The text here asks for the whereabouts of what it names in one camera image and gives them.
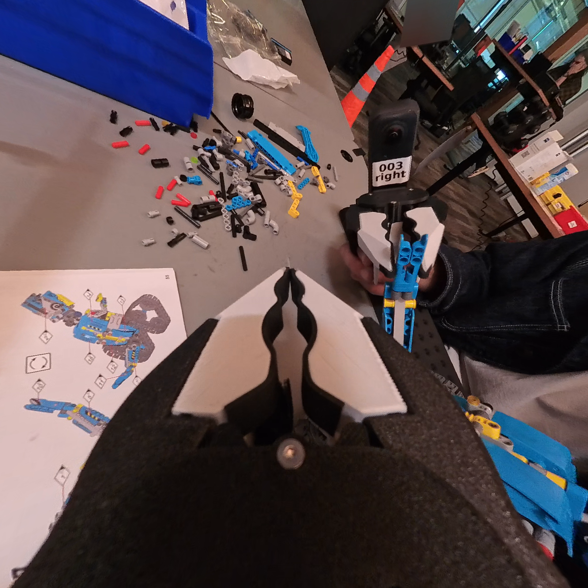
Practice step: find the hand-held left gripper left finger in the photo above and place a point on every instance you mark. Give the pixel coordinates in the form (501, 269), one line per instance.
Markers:
(225, 367)

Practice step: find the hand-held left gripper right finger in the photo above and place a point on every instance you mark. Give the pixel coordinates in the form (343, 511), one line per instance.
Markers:
(353, 367)

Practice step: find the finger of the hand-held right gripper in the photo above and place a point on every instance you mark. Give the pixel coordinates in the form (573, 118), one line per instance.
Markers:
(434, 239)
(372, 234)

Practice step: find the blue brick robot arm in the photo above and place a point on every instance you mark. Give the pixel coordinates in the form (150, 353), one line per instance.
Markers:
(404, 280)

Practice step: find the blue toy brick robot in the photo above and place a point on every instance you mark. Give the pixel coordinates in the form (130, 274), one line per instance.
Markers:
(528, 454)

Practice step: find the grey desk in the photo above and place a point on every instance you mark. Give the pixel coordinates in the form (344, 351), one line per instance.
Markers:
(69, 206)

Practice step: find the person's right hand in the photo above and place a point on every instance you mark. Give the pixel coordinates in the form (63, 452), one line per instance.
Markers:
(360, 271)

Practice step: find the orange traffic cone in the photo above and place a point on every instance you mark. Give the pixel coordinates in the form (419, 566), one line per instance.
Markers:
(363, 87)

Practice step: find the black axle rod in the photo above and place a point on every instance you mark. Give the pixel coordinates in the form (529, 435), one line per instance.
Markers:
(243, 258)

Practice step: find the small black card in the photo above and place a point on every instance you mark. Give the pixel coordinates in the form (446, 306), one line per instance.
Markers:
(282, 51)

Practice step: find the pile of small brick parts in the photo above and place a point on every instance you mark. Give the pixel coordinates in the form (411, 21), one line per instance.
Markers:
(239, 183)

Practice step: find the crumpled white paper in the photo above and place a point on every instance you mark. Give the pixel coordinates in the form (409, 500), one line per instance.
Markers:
(257, 69)

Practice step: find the black toy wheel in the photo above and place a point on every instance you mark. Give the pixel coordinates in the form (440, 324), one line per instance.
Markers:
(243, 106)

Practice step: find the crumpled clear plastic bag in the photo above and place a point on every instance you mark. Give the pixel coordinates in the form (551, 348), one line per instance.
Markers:
(239, 23)

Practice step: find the open instruction booklet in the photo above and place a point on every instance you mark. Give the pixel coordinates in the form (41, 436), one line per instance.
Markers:
(27, 459)

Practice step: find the blue plastic bin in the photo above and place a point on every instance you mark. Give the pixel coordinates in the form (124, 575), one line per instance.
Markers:
(115, 55)

